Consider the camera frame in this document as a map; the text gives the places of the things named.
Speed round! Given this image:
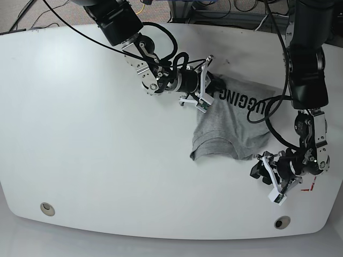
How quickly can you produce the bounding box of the white cable on floor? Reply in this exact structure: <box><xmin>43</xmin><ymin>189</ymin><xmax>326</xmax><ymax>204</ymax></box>
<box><xmin>254</xmin><ymin>11</ymin><xmax>290</xmax><ymax>32</ymax></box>

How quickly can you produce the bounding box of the red tape rectangle marking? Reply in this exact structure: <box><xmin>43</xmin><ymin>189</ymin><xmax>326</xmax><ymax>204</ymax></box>
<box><xmin>300</xmin><ymin>175</ymin><xmax>318</xmax><ymax>192</ymax></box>

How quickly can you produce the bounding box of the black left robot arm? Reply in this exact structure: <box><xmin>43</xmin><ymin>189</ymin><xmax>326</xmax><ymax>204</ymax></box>
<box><xmin>250</xmin><ymin>1</ymin><xmax>336</xmax><ymax>204</ymax></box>

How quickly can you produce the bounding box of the aluminium frame structure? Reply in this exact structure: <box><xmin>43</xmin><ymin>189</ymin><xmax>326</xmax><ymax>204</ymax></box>
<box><xmin>168</xmin><ymin>0</ymin><xmax>295</xmax><ymax>30</ymax></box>

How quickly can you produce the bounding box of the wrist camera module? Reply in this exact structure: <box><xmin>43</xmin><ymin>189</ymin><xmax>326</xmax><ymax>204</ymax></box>
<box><xmin>268</xmin><ymin>190</ymin><xmax>287</xmax><ymax>206</ymax></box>
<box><xmin>196</xmin><ymin>100</ymin><xmax>211</xmax><ymax>113</ymax></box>

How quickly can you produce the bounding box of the right table grommet hole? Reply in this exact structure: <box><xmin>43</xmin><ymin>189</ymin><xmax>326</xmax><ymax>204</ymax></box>
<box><xmin>274</xmin><ymin>216</ymin><xmax>291</xmax><ymax>230</ymax></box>

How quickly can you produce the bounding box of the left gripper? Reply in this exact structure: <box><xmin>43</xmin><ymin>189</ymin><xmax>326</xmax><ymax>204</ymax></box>
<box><xmin>250</xmin><ymin>151</ymin><xmax>303</xmax><ymax>194</ymax></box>

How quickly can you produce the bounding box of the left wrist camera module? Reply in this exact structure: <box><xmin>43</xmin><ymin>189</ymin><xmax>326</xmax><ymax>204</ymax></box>
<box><xmin>268</xmin><ymin>190</ymin><xmax>287</xmax><ymax>206</ymax></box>

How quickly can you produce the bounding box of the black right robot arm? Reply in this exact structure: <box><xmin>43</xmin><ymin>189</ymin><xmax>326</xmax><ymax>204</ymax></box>
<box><xmin>75</xmin><ymin>1</ymin><xmax>226</xmax><ymax>112</ymax></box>

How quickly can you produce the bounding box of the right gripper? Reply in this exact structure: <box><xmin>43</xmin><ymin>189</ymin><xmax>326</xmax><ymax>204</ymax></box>
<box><xmin>178</xmin><ymin>55</ymin><xmax>226</xmax><ymax>107</ymax></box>

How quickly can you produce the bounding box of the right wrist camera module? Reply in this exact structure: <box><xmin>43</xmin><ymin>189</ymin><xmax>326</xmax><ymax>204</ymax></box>
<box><xmin>196</xmin><ymin>100</ymin><xmax>211</xmax><ymax>113</ymax></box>

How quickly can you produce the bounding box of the left table grommet hole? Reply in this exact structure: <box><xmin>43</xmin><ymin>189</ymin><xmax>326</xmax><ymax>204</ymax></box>
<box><xmin>40</xmin><ymin>202</ymin><xmax>55</xmax><ymax>217</ymax></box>

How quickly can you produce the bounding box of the grey t-shirt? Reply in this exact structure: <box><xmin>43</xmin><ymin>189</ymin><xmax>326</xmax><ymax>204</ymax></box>
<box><xmin>190</xmin><ymin>75</ymin><xmax>279</xmax><ymax>161</ymax></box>

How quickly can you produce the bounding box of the table grommet hole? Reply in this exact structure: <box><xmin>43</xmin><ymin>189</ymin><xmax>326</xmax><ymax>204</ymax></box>
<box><xmin>274</xmin><ymin>216</ymin><xmax>291</xmax><ymax>230</ymax></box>
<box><xmin>40</xmin><ymin>202</ymin><xmax>55</xmax><ymax>217</ymax></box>

